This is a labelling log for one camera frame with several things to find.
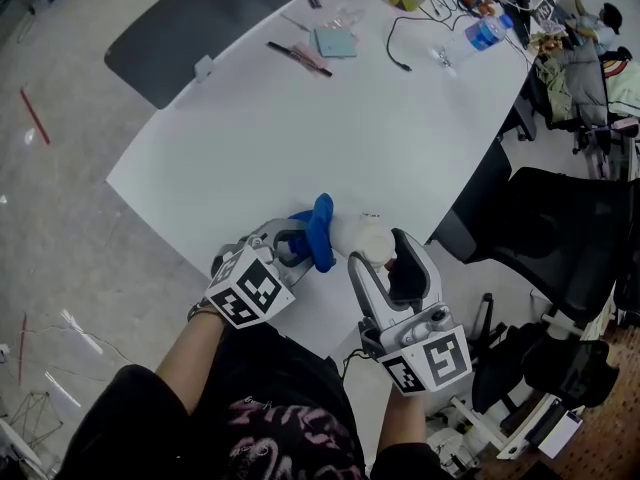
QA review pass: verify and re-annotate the person's right forearm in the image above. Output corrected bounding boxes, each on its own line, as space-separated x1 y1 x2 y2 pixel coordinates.
377 382 430 475

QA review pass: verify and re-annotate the black wrist band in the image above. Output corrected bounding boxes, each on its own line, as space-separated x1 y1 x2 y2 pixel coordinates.
186 298 215 323

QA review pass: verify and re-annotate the blue cloth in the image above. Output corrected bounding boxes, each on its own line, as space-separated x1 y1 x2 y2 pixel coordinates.
287 192 337 274

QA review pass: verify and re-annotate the pink paper strip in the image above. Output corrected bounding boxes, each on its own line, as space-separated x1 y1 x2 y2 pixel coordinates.
291 41 325 70

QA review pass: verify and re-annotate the clear water bottle blue label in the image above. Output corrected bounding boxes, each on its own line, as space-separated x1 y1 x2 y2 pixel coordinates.
433 14 516 68

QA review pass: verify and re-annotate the black pen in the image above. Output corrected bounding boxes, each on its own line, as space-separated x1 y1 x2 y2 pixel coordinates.
266 41 334 78

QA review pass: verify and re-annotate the black shirt with pink print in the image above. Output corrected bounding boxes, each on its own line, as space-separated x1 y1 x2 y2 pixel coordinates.
53 317 454 480

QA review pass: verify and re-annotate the white drink container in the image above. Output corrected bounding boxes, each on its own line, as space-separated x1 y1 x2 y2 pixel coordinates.
329 212 397 270

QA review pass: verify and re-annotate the black office chair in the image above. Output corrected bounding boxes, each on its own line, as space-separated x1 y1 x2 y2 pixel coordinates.
430 166 640 417

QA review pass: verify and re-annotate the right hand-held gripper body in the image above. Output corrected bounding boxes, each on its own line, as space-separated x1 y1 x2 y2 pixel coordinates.
358 302 474 398

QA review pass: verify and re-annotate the black bag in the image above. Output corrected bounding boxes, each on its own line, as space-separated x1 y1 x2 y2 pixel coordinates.
522 336 621 410

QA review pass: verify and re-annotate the person's left forearm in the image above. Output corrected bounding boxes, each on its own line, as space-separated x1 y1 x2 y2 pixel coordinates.
153 307 227 415

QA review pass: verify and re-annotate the white table clamp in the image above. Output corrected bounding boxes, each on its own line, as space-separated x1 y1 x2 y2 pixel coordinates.
193 55 216 83

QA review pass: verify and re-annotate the red stick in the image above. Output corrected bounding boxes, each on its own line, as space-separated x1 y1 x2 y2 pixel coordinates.
19 86 52 146

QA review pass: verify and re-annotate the wire rack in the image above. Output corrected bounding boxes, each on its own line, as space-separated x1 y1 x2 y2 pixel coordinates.
8 390 65 447

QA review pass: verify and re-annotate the grey jacket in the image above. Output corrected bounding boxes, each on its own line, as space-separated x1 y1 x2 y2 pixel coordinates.
548 46 610 125

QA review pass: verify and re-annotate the dark grey panel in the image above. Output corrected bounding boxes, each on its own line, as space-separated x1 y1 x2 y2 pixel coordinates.
103 0 351 111

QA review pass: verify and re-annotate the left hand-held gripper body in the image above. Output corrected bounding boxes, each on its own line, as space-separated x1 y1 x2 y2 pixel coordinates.
204 234 302 330

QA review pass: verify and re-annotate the teal notebook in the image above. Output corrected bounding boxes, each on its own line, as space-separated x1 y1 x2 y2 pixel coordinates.
312 26 359 60

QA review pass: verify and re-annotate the black cable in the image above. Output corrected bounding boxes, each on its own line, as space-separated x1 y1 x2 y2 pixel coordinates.
384 0 484 73

